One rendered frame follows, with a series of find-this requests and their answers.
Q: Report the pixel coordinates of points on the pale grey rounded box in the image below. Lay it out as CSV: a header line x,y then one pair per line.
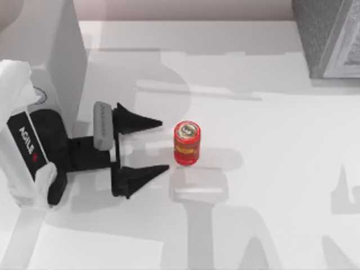
x,y
103,126

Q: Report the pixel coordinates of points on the red can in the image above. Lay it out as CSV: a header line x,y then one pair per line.
x,y
186,144

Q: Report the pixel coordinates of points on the grey cabinet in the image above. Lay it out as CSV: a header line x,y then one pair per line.
x,y
332,33

